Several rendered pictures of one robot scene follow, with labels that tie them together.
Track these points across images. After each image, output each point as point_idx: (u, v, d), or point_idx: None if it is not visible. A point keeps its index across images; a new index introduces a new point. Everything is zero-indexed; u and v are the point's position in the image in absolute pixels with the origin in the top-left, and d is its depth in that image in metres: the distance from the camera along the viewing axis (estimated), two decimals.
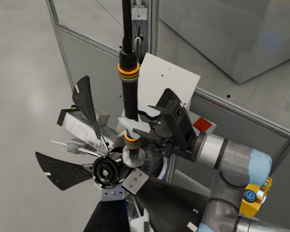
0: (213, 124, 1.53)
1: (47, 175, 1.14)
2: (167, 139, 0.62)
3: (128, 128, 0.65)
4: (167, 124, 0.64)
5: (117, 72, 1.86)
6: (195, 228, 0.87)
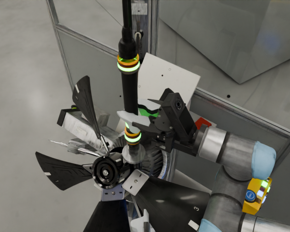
0: (213, 124, 1.53)
1: (47, 175, 1.14)
2: (168, 132, 0.60)
3: (127, 122, 0.63)
4: (167, 118, 0.62)
5: (117, 72, 1.86)
6: (197, 225, 0.86)
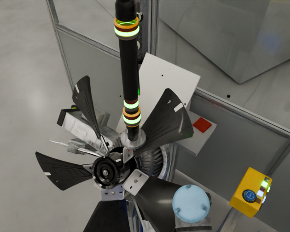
0: (213, 124, 1.53)
1: (47, 175, 1.14)
2: None
3: None
4: None
5: (117, 72, 1.86)
6: None
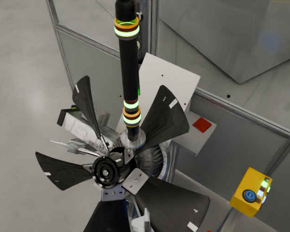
0: (213, 124, 1.53)
1: (76, 88, 1.04)
2: None
3: None
4: None
5: (117, 72, 1.86)
6: None
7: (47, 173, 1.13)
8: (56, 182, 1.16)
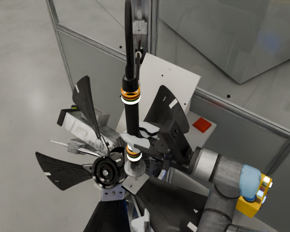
0: (213, 124, 1.53)
1: (76, 88, 1.04)
2: (165, 154, 0.67)
3: (130, 144, 0.70)
4: (165, 141, 0.69)
5: (117, 72, 1.86)
6: None
7: (47, 173, 1.13)
8: (56, 182, 1.16)
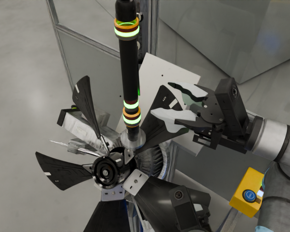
0: None
1: (76, 88, 1.04)
2: (217, 125, 0.51)
3: (168, 120, 0.53)
4: (215, 108, 0.53)
5: (117, 72, 1.86)
6: None
7: (47, 173, 1.13)
8: (56, 182, 1.16)
